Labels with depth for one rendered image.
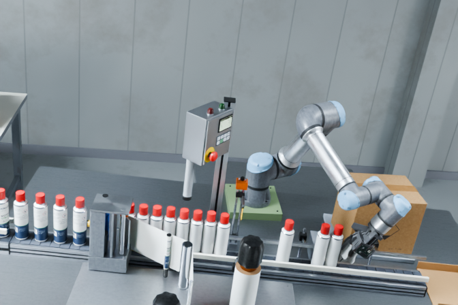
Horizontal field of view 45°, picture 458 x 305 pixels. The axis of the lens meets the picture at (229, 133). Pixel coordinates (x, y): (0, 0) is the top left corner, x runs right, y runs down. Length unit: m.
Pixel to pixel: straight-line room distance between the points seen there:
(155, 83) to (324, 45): 1.38
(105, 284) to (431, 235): 1.55
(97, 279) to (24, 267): 0.31
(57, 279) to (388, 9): 3.31
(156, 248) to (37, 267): 0.47
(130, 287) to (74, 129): 2.74
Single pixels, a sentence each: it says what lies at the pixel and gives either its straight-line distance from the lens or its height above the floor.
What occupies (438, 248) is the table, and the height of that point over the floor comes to 0.83.
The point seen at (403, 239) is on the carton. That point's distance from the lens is 2.56.
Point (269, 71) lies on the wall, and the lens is 4.51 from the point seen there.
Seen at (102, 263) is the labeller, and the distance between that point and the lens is 2.16.
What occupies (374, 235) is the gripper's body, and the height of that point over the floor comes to 1.11.
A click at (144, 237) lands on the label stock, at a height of 1.00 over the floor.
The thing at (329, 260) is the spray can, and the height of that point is 0.94.
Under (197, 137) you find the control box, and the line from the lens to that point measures 2.02.
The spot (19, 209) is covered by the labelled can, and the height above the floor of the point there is 1.02.
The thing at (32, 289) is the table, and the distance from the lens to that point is 2.20.
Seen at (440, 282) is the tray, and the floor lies 0.83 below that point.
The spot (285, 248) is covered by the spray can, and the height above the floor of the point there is 0.97.
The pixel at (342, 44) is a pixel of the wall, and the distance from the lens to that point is 4.57.
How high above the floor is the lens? 2.26
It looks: 25 degrees down
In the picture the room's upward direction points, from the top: 8 degrees clockwise
